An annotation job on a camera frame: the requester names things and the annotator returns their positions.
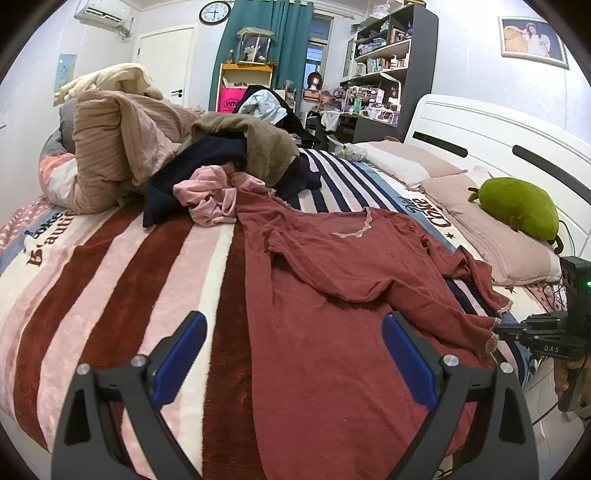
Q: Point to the white air conditioner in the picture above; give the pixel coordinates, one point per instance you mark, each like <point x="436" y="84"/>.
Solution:
<point x="99" y="14"/>

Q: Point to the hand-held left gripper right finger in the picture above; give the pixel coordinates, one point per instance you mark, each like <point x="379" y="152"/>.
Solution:
<point x="406" y="364"/>

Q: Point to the yellow shelf unit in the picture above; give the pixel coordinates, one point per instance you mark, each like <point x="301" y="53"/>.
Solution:
<point x="247" y="74"/>

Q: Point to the striped fleece blanket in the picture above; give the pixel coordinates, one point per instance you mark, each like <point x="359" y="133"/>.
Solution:
<point x="115" y="286"/>

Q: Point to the navy garment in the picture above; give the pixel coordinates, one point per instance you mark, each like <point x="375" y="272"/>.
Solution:
<point x="203" y="157"/>

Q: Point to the red knit sweater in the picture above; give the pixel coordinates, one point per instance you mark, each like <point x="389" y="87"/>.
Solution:
<point x="323" y="346"/>

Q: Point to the white door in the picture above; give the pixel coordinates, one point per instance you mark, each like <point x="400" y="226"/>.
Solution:
<point x="161" y="60"/>

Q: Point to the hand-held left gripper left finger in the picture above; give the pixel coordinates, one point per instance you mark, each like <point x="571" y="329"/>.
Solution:
<point x="180" y="360"/>

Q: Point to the teal curtain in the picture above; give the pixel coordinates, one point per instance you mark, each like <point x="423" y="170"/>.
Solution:
<point x="286" y="41"/>

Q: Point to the blue wall poster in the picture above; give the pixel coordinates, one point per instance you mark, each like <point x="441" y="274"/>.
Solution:
<point x="65" y="71"/>

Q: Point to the green plush toy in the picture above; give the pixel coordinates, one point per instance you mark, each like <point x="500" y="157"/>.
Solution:
<point x="517" y="207"/>

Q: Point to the pile of dark clothes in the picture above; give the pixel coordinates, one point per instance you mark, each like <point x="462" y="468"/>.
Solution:
<point x="272" y="106"/>

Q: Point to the glass display case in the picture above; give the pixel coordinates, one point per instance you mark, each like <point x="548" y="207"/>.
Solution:
<point x="254" y="46"/>

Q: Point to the pink shopping bag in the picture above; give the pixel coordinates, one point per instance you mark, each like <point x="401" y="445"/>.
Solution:
<point x="231" y="100"/>

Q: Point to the grey pink patterned quilt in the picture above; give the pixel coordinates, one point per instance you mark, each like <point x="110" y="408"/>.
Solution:
<point x="57" y="170"/>

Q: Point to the framed wall picture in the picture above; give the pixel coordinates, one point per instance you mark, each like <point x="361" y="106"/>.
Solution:
<point x="531" y="41"/>

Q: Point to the round wall clock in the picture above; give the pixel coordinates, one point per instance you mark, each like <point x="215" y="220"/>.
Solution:
<point x="214" y="12"/>

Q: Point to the white bed headboard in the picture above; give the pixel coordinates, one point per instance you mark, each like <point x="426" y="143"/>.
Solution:
<point x="466" y="124"/>

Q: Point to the beige ribbed comforter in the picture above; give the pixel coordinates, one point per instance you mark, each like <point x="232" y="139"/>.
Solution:
<point x="111" y="134"/>

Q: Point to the window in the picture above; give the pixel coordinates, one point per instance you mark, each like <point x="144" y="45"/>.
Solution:
<point x="318" y="50"/>

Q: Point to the dark grey bookshelf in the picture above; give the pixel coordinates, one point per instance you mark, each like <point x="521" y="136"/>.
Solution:
<point x="422" y="55"/>

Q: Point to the clear plastic bag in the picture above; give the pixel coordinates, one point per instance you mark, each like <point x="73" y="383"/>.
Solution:
<point x="350" y="152"/>

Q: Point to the person's right hand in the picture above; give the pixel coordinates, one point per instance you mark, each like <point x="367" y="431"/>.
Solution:
<point x="561" y="376"/>

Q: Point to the cream blanket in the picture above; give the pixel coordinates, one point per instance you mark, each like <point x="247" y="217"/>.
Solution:
<point x="124" y="76"/>

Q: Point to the mannequin head with wig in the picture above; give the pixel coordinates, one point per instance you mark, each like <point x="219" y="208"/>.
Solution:
<point x="315" y="83"/>

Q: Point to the olive brown garment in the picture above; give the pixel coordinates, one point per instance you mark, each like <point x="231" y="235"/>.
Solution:
<point x="268" y="143"/>

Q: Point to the pink crumpled garment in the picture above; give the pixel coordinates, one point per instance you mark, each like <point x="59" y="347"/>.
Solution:
<point x="207" y="194"/>

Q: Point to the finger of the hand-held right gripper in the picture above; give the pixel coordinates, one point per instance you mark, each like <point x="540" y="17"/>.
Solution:
<point x="510" y="333"/>

